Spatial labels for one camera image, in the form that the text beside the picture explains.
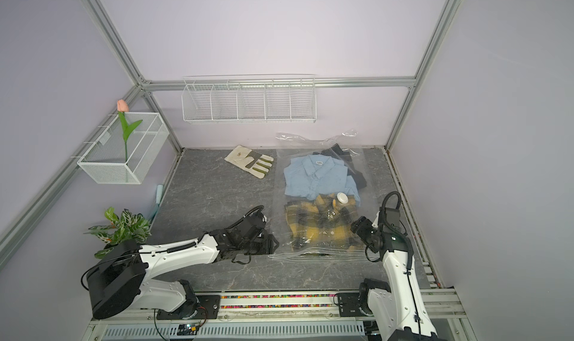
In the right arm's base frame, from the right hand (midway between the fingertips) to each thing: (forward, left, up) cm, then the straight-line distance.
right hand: (359, 228), depth 83 cm
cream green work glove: (+40, +46, -9) cm, 61 cm away
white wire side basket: (+20, +84, +24) cm, 89 cm away
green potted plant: (-6, +75, +15) cm, 77 cm away
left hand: (-6, +32, -4) cm, 33 cm away
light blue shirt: (+28, +16, -4) cm, 33 cm away
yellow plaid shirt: (+5, +12, -5) cm, 14 cm away
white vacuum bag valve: (+13, +4, -1) cm, 14 cm away
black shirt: (+44, +2, -5) cm, 44 cm away
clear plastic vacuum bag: (+48, +27, -5) cm, 55 cm away
